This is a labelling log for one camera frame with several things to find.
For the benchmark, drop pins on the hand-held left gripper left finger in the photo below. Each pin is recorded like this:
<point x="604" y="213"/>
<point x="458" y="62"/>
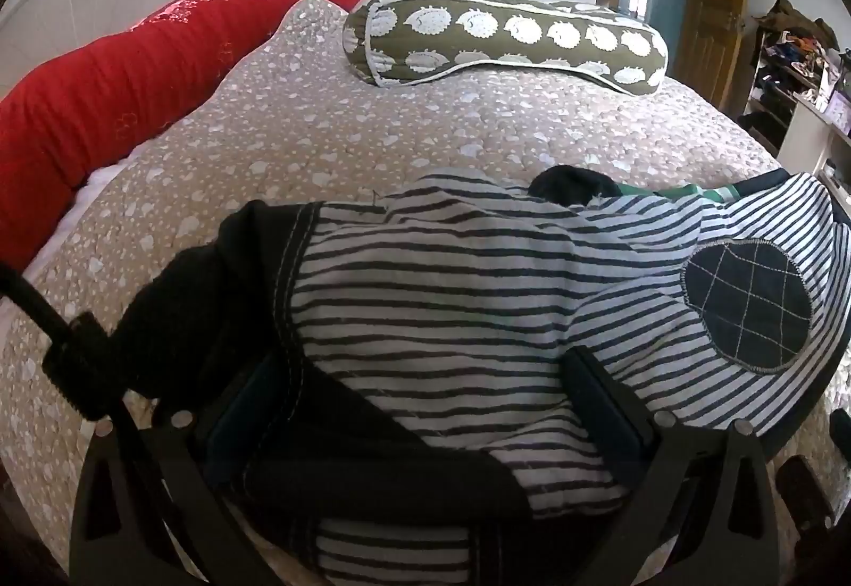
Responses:
<point x="229" y="433"/>

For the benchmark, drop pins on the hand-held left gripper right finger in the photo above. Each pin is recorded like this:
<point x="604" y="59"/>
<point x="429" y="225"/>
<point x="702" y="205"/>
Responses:
<point x="602" y="403"/>

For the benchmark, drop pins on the striped pants with dark patch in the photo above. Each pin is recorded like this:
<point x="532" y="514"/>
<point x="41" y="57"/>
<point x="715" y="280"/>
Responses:
<point x="452" y="293"/>

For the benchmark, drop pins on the black cloth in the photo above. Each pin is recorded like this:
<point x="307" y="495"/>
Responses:
<point x="572" y="186"/>

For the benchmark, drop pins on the green striped cloth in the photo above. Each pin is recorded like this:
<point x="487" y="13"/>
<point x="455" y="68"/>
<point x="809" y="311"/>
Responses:
<point x="685" y="192"/>

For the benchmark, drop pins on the white side cabinet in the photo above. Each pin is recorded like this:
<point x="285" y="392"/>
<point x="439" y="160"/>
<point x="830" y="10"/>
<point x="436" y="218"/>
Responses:
<point x="814" y="140"/>

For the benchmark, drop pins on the beige spotted bedspread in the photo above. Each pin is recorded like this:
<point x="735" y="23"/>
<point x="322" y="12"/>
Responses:
<point x="399" y="121"/>

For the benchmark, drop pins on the long red pillow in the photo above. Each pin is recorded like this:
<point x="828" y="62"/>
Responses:
<point x="113" y="87"/>

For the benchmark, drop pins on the olive hedgehog print pillow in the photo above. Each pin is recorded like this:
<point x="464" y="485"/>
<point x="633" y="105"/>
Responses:
<point x="505" y="37"/>

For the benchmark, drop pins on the cluttered shoe rack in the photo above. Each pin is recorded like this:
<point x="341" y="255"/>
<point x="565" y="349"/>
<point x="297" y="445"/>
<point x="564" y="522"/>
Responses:
<point x="788" y="61"/>

